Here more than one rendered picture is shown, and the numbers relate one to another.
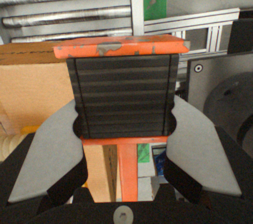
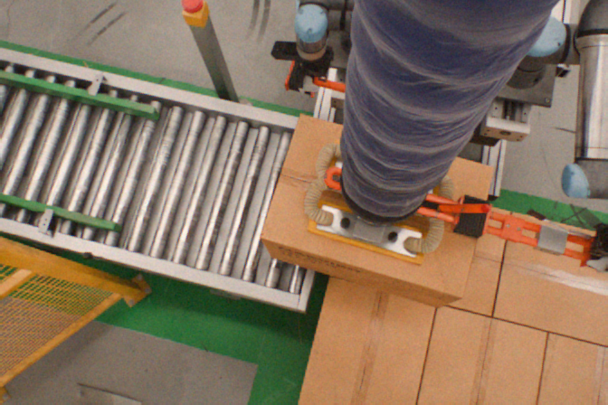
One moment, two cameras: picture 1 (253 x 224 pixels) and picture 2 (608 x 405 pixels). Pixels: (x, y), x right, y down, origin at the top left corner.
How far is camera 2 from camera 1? 1.75 m
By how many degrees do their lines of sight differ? 36
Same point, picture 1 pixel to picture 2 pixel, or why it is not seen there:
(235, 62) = (331, 41)
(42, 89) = (306, 145)
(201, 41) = not seen: hidden behind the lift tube
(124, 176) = (337, 87)
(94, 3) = (265, 174)
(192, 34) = not seen: hidden behind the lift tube
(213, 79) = (338, 52)
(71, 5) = (257, 201)
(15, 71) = (290, 153)
